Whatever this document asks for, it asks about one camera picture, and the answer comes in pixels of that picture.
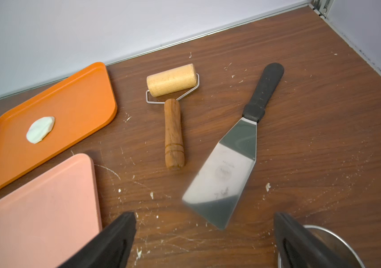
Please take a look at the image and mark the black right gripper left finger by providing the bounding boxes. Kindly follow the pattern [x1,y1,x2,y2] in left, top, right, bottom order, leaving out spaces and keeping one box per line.
[60,212,136,268]

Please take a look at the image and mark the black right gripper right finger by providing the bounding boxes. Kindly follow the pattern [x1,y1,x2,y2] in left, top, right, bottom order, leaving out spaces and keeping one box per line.
[274,212,351,268]

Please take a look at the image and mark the pink silicone mat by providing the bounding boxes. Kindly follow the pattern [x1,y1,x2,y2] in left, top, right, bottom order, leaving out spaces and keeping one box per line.
[0,154,102,268]

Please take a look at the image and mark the black handled metal spatula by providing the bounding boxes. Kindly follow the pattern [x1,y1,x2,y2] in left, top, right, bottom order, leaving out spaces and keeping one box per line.
[182,63,284,230]

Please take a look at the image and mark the round cut dough wrapper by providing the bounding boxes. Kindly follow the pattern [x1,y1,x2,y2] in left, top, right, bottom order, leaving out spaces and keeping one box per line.
[26,116,55,144]

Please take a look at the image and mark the wooden rolling pin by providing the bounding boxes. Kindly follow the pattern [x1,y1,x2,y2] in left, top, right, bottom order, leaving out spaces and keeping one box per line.
[146,64,200,170]

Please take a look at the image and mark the orange plastic tray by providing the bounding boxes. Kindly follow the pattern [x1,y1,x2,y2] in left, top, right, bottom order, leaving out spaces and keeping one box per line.
[0,62,117,189]

